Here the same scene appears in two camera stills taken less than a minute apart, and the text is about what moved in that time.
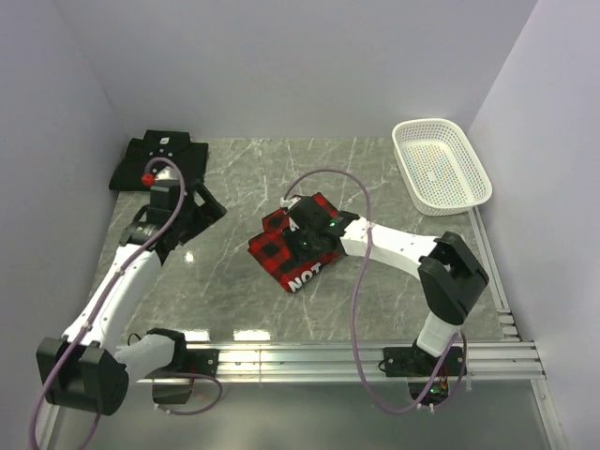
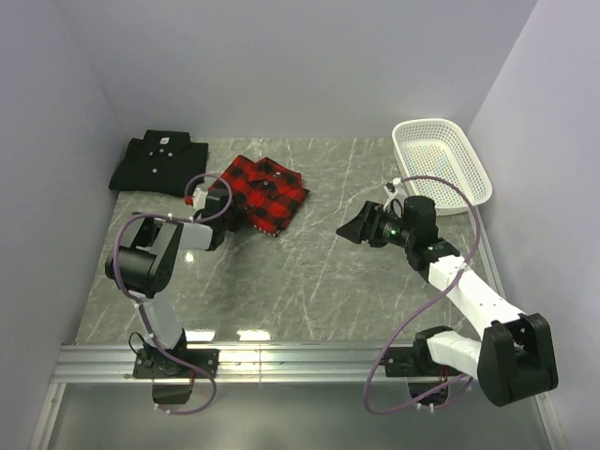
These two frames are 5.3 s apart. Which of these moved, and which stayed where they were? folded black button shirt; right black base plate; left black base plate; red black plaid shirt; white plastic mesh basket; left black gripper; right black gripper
Moved: red black plaid shirt; left black gripper; right black gripper
Stayed: white plastic mesh basket; left black base plate; right black base plate; folded black button shirt
